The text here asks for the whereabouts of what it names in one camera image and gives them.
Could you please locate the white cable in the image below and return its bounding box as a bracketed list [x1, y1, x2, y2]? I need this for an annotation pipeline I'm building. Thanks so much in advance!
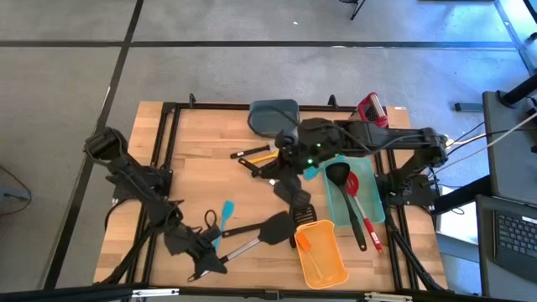
[427, 111, 537, 177]

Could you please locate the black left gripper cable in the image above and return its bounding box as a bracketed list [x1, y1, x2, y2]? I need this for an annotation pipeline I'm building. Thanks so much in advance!
[203, 208, 221, 231]

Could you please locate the long teal spatula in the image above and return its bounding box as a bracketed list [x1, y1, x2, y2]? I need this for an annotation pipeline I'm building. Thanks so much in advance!
[211, 200, 235, 253]

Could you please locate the large black serving spoon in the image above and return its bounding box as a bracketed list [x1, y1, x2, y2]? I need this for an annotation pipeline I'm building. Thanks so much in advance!
[325, 161, 368, 253]

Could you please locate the teal plastic tray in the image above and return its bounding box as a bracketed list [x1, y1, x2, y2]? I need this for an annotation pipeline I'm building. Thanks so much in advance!
[321, 155, 386, 227]

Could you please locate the grey-blue plastic bin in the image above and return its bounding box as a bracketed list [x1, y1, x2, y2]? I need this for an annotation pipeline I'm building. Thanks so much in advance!
[248, 99, 301, 139]

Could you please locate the white silicone spatula black handle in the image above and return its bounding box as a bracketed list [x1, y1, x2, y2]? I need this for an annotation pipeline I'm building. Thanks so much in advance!
[229, 144, 272, 160]

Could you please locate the steel box grater red trim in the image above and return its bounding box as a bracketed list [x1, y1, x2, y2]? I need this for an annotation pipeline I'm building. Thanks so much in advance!
[357, 91, 390, 129]

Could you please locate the grey desk top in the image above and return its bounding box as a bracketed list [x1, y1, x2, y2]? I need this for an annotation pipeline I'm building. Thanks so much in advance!
[482, 90, 537, 206]

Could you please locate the orange plastic bin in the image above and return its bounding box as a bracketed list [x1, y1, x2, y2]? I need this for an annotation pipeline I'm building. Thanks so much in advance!
[294, 219, 350, 290]

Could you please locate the thin black slotted spatula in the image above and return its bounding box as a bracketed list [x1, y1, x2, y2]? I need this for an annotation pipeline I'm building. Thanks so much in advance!
[288, 204, 319, 249]

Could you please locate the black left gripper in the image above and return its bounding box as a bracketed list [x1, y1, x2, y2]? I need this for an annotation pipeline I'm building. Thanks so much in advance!
[162, 217, 228, 278]

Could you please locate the grey laptop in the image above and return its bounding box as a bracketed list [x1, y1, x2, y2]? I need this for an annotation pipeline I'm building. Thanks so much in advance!
[476, 195, 537, 302]

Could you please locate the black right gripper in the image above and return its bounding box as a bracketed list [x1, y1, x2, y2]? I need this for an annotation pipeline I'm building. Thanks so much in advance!
[253, 117, 349, 180]

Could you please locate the small black ladle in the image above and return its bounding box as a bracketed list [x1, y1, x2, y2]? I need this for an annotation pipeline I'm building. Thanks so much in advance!
[221, 190, 312, 239]

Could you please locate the red slotted spoon steel shaft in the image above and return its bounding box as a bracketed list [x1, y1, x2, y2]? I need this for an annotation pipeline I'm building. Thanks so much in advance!
[345, 170, 385, 256]

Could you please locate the short teal scraper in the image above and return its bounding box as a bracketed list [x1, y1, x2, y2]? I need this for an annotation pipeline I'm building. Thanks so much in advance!
[302, 165, 323, 181]

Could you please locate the black aluminium table frame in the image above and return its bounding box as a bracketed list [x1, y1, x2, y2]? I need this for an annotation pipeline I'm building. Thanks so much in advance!
[94, 92, 452, 294]

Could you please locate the black rig beam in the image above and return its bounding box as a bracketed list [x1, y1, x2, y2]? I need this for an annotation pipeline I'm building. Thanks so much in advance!
[0, 284, 537, 302]

